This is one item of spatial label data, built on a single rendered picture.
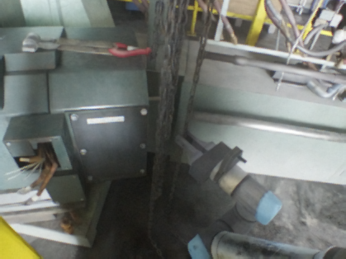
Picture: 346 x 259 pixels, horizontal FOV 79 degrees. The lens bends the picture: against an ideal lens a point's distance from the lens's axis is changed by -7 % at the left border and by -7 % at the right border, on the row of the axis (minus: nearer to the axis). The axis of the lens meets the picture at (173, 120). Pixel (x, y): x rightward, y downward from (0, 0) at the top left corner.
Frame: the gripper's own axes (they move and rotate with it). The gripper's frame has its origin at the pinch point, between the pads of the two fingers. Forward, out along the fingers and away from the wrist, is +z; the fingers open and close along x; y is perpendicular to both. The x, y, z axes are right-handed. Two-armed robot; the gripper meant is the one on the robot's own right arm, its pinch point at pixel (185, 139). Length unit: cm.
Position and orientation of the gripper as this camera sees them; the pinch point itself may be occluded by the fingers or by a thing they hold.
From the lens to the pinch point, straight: 68.7
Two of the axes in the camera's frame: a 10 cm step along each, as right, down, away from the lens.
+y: -1.1, 7.3, 6.7
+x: 7.3, -4.0, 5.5
